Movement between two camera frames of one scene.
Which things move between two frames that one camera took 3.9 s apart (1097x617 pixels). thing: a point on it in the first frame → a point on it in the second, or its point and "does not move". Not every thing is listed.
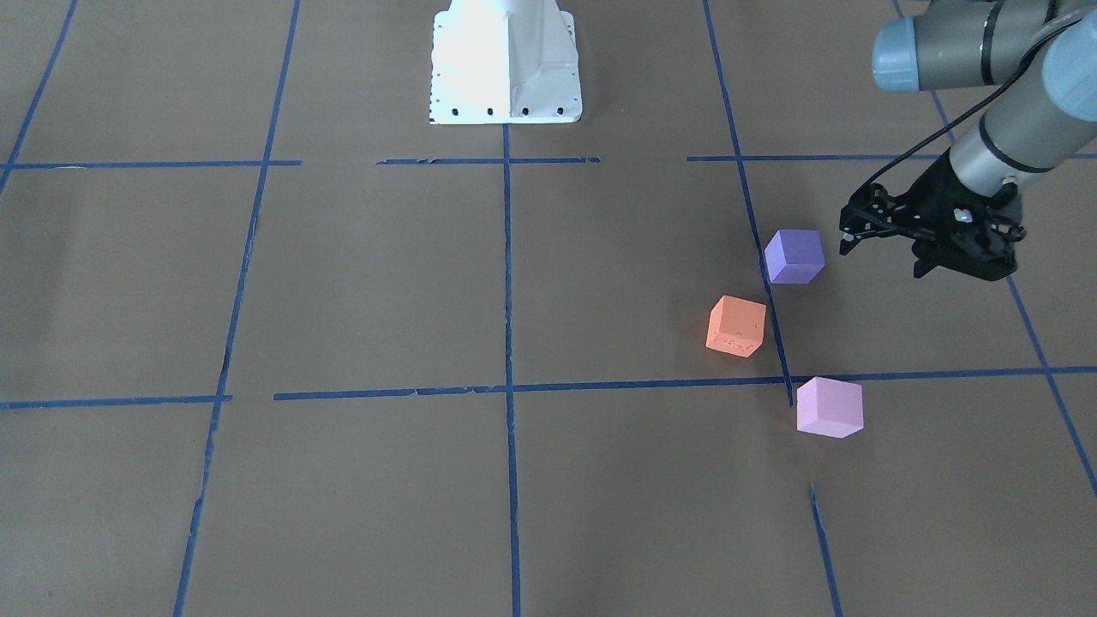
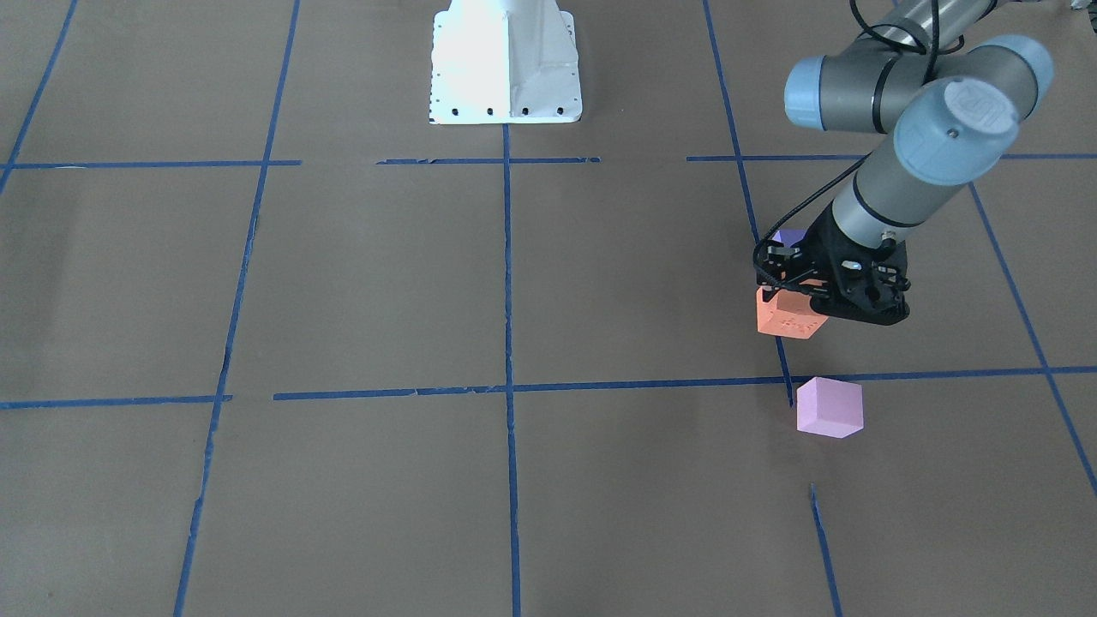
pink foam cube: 830,407 does not move
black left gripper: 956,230 → 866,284
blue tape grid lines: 507,394 does not move
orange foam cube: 736,326 → 788,314
